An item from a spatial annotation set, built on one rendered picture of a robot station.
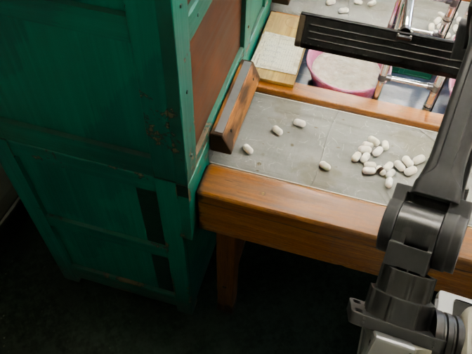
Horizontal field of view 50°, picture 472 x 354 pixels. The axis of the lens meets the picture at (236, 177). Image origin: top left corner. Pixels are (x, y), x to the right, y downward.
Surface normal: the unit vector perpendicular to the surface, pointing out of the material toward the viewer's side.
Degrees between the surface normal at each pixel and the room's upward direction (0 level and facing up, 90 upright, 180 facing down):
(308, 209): 0
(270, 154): 0
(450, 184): 24
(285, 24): 0
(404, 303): 37
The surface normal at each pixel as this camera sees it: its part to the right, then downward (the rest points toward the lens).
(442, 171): -0.33, -0.37
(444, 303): 0.03, -0.59
